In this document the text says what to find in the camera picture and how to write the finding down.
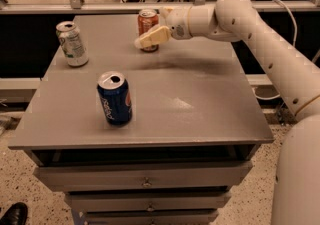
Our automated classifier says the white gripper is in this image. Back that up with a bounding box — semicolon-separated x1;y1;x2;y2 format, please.
134;7;192;49

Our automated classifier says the orange-red coke can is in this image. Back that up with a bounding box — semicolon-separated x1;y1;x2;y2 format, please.
137;8;160;53

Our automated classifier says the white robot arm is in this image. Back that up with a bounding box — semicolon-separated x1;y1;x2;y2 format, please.
135;0;320;225

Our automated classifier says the blue pepsi can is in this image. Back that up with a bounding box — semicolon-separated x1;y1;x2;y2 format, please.
97;71;132;125

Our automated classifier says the white green soda can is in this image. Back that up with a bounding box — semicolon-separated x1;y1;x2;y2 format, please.
56;21;89;67

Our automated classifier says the grey drawer cabinet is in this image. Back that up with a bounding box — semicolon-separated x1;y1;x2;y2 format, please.
8;13;275;225

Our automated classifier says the top cabinet drawer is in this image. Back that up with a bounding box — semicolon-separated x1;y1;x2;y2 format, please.
34;161;252;192

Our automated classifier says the cabinet drawer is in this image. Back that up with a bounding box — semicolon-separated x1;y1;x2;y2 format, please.
34;161;252;192
85;209;218;225
65;191;231;213

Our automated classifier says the middle cabinet drawer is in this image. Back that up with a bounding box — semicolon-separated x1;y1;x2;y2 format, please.
65;191;231;213

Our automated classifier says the bottom cabinet drawer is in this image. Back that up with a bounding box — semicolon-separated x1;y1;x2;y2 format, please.
85;209;218;225

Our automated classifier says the black shoe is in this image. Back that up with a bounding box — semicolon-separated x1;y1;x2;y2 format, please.
0;202;28;225

